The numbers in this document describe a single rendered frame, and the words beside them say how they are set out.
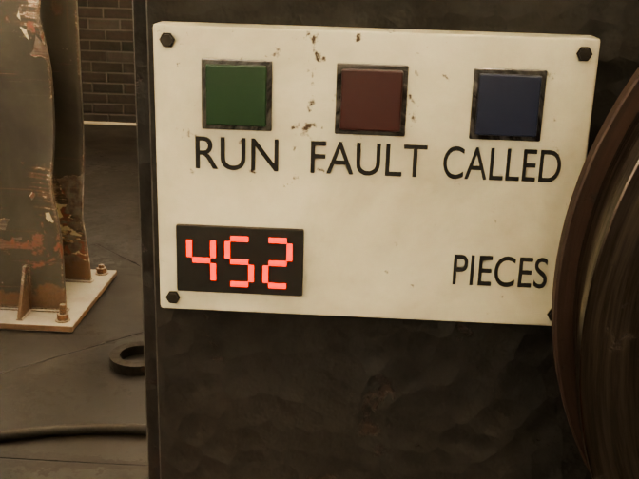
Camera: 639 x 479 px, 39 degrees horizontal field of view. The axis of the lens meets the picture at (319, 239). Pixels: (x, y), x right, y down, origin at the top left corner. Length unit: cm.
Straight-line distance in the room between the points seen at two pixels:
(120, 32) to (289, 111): 623
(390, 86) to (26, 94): 269
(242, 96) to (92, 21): 627
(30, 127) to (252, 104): 267
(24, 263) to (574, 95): 291
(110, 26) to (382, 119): 626
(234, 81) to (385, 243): 14
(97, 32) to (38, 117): 366
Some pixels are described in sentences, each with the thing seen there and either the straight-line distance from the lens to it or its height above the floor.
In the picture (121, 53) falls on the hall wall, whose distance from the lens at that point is 678.
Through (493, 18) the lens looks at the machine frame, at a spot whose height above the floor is 125.
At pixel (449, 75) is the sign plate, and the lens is 55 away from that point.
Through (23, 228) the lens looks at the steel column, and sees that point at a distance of 331.
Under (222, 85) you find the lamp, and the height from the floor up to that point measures 121.
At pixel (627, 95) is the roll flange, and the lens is 50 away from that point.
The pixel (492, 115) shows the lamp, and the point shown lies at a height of 119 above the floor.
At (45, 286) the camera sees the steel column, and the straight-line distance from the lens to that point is 335.
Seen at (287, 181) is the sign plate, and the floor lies 115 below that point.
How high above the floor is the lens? 129
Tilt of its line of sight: 18 degrees down
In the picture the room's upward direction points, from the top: 2 degrees clockwise
